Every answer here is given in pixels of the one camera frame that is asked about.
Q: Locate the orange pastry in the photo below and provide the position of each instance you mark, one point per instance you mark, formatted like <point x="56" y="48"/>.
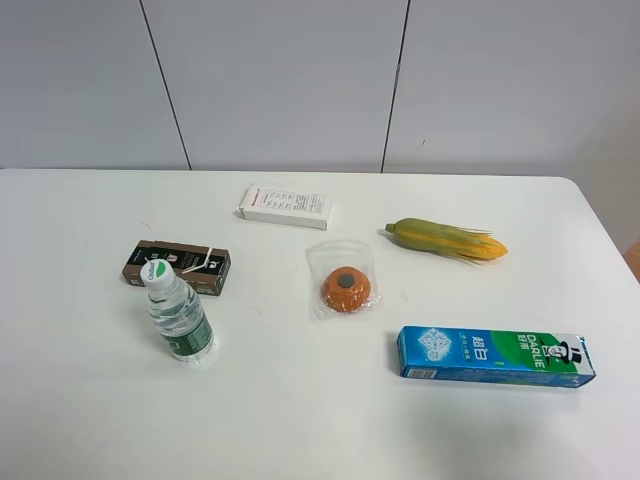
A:
<point x="343" y="279"/>

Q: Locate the white cardboard box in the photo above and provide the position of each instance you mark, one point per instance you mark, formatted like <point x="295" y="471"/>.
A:
<point x="284" y="206"/>

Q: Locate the toy corn cob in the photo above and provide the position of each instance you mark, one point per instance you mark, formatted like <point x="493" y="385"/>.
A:
<point x="446" y="240"/>

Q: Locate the brown coffee capsule box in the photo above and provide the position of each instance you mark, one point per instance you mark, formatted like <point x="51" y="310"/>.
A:
<point x="204" y="268"/>

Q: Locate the clear water bottle green label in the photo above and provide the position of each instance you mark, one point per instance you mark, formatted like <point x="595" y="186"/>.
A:
<point x="177" y="313"/>

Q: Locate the blue Darlie toothpaste box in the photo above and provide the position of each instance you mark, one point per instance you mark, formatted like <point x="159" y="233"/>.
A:
<point x="494" y="356"/>

